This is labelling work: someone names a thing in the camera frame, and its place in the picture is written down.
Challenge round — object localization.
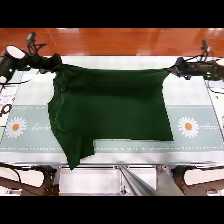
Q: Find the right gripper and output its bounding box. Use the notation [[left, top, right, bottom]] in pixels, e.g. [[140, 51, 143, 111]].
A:
[[168, 56, 188, 80]]

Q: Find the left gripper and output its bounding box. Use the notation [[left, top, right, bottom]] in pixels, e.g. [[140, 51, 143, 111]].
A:
[[39, 53, 64, 74]]

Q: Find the silver frame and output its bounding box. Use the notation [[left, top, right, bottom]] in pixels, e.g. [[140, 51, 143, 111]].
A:
[[0, 162, 224, 197]]

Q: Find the black cable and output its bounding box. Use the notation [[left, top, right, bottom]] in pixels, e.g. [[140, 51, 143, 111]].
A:
[[0, 102, 14, 118]]

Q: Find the dark green T-shirt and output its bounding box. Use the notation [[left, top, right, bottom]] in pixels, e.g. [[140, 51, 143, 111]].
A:
[[47, 63, 175, 171]]

